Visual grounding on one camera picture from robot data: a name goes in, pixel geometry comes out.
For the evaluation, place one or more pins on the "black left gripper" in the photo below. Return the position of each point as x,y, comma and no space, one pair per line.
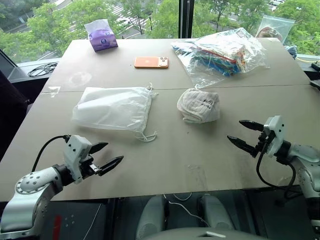
88,168

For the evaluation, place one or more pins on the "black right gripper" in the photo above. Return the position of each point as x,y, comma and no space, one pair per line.
263,142

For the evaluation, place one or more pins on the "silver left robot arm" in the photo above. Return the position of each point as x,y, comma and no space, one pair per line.
30,186

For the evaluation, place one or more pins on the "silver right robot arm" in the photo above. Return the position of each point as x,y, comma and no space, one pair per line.
306,162

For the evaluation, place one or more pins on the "white cloth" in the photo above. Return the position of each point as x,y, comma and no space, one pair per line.
200,107

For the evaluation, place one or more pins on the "clear bag of colourful cloths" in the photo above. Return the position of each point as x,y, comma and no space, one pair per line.
220,55

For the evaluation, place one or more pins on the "clear zip bag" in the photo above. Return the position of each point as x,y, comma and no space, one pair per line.
275,28

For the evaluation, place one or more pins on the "grey rounded robot leg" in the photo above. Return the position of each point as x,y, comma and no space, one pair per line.
216,212
151,215

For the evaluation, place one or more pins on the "blue cloth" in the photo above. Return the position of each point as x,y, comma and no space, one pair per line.
292,51

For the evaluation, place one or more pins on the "black device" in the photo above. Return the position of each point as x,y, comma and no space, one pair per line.
316,66

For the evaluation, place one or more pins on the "orange smartphone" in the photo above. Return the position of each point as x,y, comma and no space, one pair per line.
150,62

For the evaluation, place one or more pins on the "grey robot torso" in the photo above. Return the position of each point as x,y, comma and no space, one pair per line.
210,234

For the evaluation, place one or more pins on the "purple tissue box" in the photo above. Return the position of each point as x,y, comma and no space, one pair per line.
103,41

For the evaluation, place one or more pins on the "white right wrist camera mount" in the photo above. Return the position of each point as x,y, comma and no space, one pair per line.
275,135

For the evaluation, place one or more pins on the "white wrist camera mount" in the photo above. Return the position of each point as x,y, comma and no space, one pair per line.
75,152
275,135

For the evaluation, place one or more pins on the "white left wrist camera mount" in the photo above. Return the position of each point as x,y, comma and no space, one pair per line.
75,152

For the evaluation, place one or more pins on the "dark window frame post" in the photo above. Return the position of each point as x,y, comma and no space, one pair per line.
186,17

